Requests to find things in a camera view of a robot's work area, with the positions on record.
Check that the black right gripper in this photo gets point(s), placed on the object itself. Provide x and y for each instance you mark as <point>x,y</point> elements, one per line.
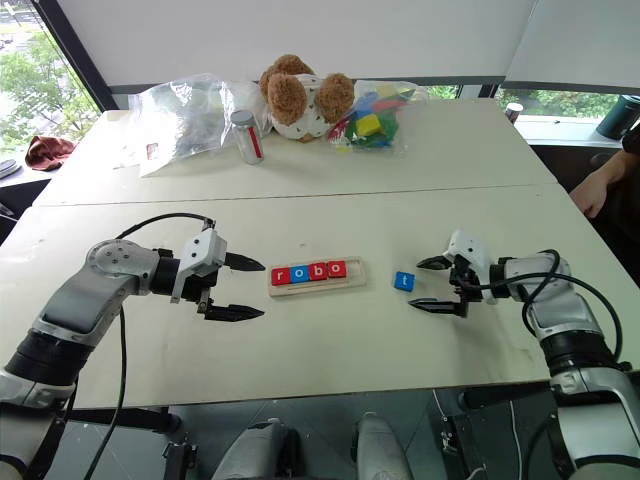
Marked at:
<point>462,290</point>

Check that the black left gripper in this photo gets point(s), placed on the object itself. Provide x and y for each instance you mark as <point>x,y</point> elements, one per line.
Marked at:
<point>195,289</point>

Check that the person's bare forearm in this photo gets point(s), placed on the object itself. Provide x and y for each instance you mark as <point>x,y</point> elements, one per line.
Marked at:
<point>622,167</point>

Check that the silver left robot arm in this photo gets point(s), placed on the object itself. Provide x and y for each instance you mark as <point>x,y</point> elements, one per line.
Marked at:
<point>75,310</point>

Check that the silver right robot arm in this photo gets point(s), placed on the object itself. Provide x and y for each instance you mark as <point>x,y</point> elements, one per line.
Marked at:
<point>565,310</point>

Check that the blue letter tile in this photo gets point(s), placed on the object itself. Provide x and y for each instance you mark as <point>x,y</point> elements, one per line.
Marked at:
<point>404,281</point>

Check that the wooden letter tile tray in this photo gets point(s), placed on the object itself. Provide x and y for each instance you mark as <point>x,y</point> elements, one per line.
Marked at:
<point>357,280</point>

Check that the red letter b block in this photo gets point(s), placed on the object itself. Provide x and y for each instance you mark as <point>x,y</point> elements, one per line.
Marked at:
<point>318,272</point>

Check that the red letter o block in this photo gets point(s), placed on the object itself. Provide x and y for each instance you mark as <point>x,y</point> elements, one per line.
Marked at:
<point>336,269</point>

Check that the clear bag of coloured blocks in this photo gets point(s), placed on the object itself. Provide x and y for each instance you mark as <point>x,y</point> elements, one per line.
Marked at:
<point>412,107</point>

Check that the person's bare hand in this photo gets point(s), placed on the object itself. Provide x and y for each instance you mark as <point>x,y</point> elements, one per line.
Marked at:
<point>592,192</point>

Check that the clear jar with silver lid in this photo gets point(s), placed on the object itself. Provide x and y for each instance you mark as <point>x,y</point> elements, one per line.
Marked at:
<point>246,145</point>

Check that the green toy block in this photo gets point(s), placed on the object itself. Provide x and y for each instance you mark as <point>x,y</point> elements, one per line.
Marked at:
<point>391,127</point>

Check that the grey rounded shell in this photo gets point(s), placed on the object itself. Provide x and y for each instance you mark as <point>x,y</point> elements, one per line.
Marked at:
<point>250,455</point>
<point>382,450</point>

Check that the yellow toy cube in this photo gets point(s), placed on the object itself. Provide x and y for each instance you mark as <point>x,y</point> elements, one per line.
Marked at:
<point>371,125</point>

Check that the large clear plastic bag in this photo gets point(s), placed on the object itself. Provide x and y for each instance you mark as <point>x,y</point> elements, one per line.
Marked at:
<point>190,120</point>

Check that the black clamp box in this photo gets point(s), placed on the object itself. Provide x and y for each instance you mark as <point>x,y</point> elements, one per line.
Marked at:
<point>180,462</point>

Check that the dark cup with white rim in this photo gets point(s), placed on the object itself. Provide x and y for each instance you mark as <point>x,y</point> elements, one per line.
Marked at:
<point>514,115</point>

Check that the blue toy block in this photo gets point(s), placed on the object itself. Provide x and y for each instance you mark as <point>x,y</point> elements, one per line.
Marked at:
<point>370,100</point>

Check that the brown teddy bear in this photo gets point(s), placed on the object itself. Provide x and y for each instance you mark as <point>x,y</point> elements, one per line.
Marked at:
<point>287,97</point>

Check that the person's dark clothing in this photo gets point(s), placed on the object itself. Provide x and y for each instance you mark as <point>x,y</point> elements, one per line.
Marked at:
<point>625,225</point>

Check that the dark red cloth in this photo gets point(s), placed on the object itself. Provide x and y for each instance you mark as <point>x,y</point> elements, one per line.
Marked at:
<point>47,152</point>

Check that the dark green tumbler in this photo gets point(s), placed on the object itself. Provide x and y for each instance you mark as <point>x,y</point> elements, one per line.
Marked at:
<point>620,117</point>

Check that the grey round disc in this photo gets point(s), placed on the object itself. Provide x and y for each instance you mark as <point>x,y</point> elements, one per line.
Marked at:
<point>9,168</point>

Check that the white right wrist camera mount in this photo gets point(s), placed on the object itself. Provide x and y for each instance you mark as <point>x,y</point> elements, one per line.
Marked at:
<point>470,247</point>

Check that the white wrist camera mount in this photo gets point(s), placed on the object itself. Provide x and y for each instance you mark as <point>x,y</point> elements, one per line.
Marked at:
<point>200,252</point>
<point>470,247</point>

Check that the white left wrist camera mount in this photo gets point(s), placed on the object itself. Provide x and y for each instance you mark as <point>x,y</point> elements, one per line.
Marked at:
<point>200,252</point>

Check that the black table frame bar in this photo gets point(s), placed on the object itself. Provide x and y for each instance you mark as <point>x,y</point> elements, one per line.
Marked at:
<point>125,417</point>
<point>500,400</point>

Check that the black upright bracket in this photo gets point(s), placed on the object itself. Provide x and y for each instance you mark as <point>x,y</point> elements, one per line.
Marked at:
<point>457,450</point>

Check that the black window frame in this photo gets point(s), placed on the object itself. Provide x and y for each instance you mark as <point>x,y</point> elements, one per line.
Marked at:
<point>75,60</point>

